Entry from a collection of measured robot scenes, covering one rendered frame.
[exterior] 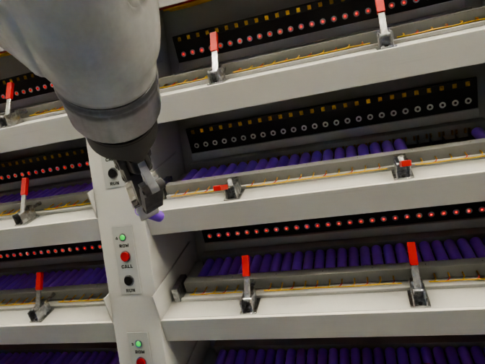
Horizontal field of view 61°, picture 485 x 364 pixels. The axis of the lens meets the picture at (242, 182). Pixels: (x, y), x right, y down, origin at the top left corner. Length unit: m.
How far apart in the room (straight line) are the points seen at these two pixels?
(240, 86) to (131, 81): 0.36
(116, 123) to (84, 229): 0.46
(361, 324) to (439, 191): 0.23
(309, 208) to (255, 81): 0.22
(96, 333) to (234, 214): 0.36
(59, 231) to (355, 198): 0.54
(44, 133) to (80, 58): 0.56
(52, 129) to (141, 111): 0.48
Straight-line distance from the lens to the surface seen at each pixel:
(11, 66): 1.20
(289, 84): 0.66
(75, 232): 0.83
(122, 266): 0.78
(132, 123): 0.39
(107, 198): 0.77
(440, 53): 0.67
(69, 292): 0.95
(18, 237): 0.92
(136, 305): 0.79
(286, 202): 0.65
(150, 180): 0.46
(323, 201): 0.65
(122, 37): 0.31
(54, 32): 0.30
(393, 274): 0.73
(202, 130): 0.86
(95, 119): 0.38
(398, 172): 0.64
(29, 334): 0.96
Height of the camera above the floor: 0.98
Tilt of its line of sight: 2 degrees down
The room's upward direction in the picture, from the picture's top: 8 degrees counter-clockwise
